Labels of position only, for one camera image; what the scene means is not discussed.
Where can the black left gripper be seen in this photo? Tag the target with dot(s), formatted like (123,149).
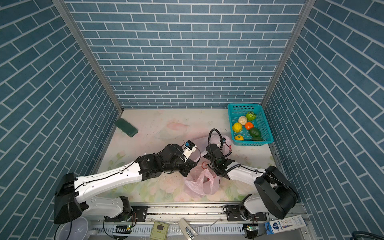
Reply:
(189,165)

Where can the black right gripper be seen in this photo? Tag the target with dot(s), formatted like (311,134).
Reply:
(206,155)

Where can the pink plastic bag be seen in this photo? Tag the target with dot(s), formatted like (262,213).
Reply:
(202,184)

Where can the yellow orange mango fruit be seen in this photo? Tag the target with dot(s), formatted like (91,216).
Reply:
(239,138)

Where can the yellow lemon fruit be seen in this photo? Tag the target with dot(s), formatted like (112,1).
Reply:
(237,127)

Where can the pale cream round fruit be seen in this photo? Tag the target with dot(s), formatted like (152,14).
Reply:
(242,120)

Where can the green round fruit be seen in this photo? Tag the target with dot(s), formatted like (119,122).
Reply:
(251,116)

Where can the green avocado fruit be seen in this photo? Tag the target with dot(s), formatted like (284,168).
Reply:
(258,138)

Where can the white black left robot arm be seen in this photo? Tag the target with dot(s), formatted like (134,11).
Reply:
(78,196)

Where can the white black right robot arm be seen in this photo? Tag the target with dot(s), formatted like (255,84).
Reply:
(277,195)

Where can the teal plastic basket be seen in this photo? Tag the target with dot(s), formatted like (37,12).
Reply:
(237,110)

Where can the white small device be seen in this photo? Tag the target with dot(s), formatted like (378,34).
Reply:
(187,230)

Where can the green digital timer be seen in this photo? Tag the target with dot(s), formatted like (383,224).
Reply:
(159,231)

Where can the green rectangular box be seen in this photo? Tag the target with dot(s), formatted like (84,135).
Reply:
(126,127)

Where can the blue white paper box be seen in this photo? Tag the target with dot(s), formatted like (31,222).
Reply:
(285,225)

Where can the white plastic bowl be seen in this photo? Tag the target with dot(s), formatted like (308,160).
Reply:
(76,230)

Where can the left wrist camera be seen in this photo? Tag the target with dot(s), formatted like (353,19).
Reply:
(190,151)

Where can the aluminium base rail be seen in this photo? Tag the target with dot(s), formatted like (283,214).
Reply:
(203,213)

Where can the grey aluminium corner post right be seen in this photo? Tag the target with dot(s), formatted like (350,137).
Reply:
(304,14)

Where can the grey aluminium corner post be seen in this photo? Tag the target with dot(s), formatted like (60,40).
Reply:
(304,14)
(78,36)

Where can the grey aluminium corner post left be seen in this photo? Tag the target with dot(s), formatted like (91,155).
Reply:
(78,36)

